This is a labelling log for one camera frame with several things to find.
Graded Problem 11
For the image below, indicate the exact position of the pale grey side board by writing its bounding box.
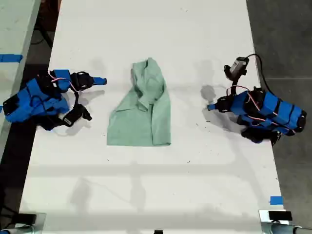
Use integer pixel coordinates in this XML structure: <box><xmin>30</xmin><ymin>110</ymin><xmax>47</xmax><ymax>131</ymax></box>
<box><xmin>0</xmin><ymin>0</ymin><xmax>42</xmax><ymax>159</ymax></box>

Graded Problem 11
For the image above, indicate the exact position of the long blue tape strip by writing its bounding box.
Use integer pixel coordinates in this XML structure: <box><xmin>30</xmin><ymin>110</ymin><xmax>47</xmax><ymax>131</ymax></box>
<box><xmin>0</xmin><ymin>54</ymin><xmax>24</xmax><ymax>63</ymax></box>

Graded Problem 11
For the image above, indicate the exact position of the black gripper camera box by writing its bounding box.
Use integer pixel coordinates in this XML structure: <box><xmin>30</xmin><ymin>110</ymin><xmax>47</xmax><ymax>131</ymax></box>
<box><xmin>224</xmin><ymin>57</ymin><xmax>249</xmax><ymax>78</ymax></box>
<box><xmin>62</xmin><ymin>104</ymin><xmax>93</xmax><ymax>128</ymax></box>

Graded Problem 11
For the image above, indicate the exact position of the silver metal bracket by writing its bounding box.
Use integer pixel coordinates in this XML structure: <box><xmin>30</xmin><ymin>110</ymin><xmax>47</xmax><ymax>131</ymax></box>
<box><xmin>258</xmin><ymin>209</ymin><xmax>295</xmax><ymax>234</ymax></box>

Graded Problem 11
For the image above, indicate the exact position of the red white arm wire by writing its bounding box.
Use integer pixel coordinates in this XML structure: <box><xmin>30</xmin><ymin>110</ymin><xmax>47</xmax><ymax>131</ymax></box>
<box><xmin>48</xmin><ymin>70</ymin><xmax>81</xmax><ymax>93</ymax></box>
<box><xmin>226</xmin><ymin>85</ymin><xmax>280</xmax><ymax>127</ymax></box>

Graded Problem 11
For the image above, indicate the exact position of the small black box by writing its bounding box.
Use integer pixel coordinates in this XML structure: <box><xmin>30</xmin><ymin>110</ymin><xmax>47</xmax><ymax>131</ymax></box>
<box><xmin>268</xmin><ymin>211</ymin><xmax>293</xmax><ymax>221</ymax></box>
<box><xmin>18</xmin><ymin>213</ymin><xmax>38</xmax><ymax>224</ymax></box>

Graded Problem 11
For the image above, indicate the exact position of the black camera cable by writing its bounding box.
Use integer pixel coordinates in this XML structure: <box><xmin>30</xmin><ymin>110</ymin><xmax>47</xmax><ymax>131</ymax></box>
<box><xmin>243</xmin><ymin>53</ymin><xmax>273</xmax><ymax>95</ymax></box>

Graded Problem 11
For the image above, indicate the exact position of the pale green T-shirt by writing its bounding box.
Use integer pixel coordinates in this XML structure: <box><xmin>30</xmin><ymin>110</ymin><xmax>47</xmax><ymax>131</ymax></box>
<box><xmin>106</xmin><ymin>57</ymin><xmax>172</xmax><ymax>147</ymax></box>

